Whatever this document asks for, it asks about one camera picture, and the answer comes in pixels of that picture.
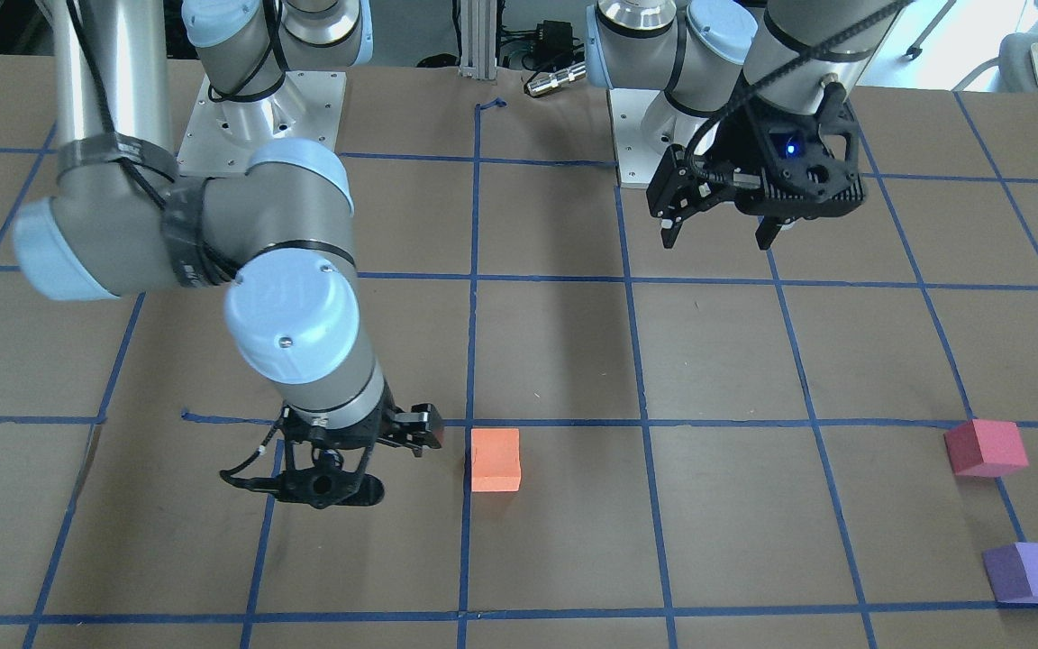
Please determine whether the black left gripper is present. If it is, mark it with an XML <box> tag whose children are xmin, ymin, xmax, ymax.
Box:
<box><xmin>646</xmin><ymin>94</ymin><xmax>831</xmax><ymax>251</ymax></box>

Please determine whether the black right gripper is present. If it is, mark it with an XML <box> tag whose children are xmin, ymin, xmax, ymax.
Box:
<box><xmin>280</xmin><ymin>388</ymin><xmax>444</xmax><ymax>456</ymax></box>

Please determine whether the orange foam cube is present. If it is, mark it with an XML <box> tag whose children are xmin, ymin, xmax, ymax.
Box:
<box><xmin>472</xmin><ymin>427</ymin><xmax>523</xmax><ymax>493</ymax></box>

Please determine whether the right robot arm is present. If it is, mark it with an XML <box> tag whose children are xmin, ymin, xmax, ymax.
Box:
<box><xmin>13</xmin><ymin>1</ymin><xmax>443</xmax><ymax>453</ymax></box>

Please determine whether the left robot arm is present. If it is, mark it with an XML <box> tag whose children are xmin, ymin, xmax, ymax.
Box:
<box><xmin>585</xmin><ymin>1</ymin><xmax>905</xmax><ymax>251</ymax></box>

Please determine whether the red foam cube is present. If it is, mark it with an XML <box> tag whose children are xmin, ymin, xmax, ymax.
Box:
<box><xmin>943</xmin><ymin>420</ymin><xmax>1029</xmax><ymax>478</ymax></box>

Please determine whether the purple foam cube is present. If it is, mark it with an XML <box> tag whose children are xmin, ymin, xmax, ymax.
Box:
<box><xmin>983</xmin><ymin>542</ymin><xmax>1038</xmax><ymax>604</ymax></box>

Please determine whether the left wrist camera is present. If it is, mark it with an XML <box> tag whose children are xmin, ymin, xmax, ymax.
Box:
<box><xmin>752</xmin><ymin>81</ymin><xmax>866</xmax><ymax>224</ymax></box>

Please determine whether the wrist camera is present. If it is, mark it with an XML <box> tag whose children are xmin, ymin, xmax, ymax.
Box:
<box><xmin>219</xmin><ymin>444</ymin><xmax>386</xmax><ymax>509</ymax></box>
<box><xmin>752</xmin><ymin>81</ymin><xmax>866</xmax><ymax>224</ymax></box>

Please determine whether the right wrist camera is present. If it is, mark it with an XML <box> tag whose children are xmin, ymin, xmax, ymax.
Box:
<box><xmin>219</xmin><ymin>444</ymin><xmax>386</xmax><ymax>509</ymax></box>

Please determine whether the silver cable connector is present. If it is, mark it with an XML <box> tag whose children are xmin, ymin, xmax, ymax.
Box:
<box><xmin>523</xmin><ymin>61</ymin><xmax>588</xmax><ymax>98</ymax></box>

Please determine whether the aluminium frame post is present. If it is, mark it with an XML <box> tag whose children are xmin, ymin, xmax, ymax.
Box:
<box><xmin>456</xmin><ymin>0</ymin><xmax>501</xmax><ymax>83</ymax></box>

